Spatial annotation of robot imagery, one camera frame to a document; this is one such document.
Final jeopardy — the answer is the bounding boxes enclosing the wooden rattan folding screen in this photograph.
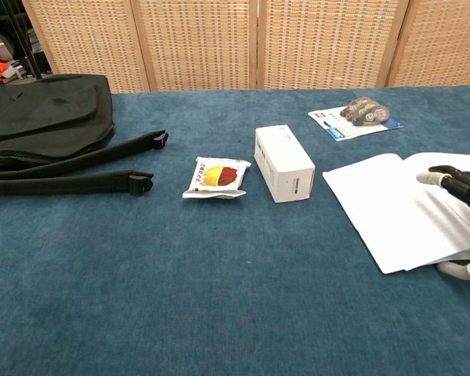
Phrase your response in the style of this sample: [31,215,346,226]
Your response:
[21,0,470,94]

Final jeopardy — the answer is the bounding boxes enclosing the black fabric backpack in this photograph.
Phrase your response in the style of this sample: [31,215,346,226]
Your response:
[0,73,169,197]

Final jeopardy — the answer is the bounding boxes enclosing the white cardboard box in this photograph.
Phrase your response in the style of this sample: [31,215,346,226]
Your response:
[253,125,316,204]

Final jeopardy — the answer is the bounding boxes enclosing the white lined notebook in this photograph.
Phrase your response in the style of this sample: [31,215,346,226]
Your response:
[322,152,470,275]

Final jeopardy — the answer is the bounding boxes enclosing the white fruit snack packet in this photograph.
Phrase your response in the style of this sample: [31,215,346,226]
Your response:
[182,156,252,201]

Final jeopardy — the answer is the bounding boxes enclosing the correction tape blister pack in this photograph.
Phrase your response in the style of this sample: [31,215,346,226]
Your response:
[307,96,403,143]

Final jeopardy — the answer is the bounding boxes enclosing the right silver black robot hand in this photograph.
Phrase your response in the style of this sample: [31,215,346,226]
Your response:
[416,164,470,282]

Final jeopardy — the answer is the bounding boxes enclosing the blue table mat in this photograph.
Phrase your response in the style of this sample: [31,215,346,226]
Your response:
[0,84,470,376]

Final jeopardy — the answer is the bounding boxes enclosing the black tripod stand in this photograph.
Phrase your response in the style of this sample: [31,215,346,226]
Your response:
[6,0,45,81]

